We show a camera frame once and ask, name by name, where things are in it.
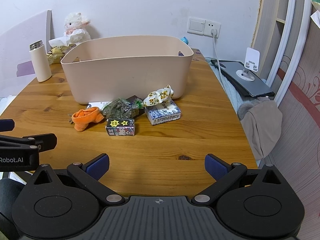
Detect dark patterned card box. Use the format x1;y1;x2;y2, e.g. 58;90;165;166
106;118;135;136

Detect gold tissue box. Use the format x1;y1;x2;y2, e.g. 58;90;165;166
47;37;75;64

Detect white power cable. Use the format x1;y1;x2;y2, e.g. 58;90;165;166
211;28;226;86

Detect orange sock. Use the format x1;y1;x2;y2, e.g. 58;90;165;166
71;107;104;132

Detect cream thermos bottle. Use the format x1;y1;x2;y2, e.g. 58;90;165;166
29;40;52;82

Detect beige plastic storage basket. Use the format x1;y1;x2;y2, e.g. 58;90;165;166
61;35;194;105

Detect green snack bag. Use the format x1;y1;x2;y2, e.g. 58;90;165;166
102;98;132;119

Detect yellow floral scrunchie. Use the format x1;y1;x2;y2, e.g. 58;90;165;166
143;85;174;107

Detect beige grey clothing pile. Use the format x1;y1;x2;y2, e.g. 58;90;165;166
237;97;283;160

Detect blue bird figurine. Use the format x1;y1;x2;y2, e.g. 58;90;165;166
181;37;189;44

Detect white plush lamb toy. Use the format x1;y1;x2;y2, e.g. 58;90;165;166
64;12;91;45

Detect lilac headboard panel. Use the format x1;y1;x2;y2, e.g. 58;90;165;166
1;10;52;98

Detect white phone stand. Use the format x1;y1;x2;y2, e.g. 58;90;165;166
236;47;260;82

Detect grey laptop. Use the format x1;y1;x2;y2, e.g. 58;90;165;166
210;56;275;98

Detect blue white tissue pack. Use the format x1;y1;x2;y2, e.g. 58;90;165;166
145;99;181;126

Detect white door frame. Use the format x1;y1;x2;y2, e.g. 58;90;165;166
266;0;312;105

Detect white wall switch socket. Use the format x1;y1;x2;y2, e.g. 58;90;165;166
187;17;221;38

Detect black small box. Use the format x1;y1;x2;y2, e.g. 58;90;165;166
126;95;145;118

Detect light blue blanket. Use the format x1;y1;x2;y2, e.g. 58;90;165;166
205;57;248;112

